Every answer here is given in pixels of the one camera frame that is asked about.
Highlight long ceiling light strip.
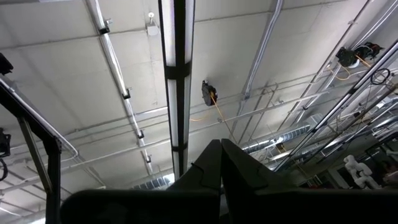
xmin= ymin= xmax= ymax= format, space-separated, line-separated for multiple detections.
xmin=157 ymin=0 xmax=197 ymax=182
xmin=272 ymin=39 xmax=398 ymax=172

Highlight white ceiling sensor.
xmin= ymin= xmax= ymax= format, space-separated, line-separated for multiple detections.
xmin=146 ymin=11 xmax=160 ymax=37

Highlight white robot figure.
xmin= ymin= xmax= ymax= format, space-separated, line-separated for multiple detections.
xmin=343 ymin=154 xmax=382 ymax=190

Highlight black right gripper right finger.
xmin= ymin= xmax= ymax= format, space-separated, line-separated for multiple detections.
xmin=221 ymin=138 xmax=398 ymax=224

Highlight black ceiling cable reel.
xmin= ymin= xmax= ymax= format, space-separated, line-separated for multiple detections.
xmin=335 ymin=41 xmax=385 ymax=70
xmin=201 ymin=80 xmax=219 ymax=107

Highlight silver ventilation duct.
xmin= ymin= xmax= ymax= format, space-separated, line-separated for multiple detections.
xmin=241 ymin=124 xmax=312 ymax=155

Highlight grey ceiling conduit pipe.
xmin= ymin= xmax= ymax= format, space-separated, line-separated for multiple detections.
xmin=85 ymin=0 xmax=155 ymax=175
xmin=229 ymin=0 xmax=284 ymax=138

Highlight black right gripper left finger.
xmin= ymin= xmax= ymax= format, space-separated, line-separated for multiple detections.
xmin=60 ymin=139 xmax=223 ymax=224

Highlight black overhead rig frame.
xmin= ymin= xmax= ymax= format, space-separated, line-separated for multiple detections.
xmin=0 ymin=52 xmax=63 ymax=224

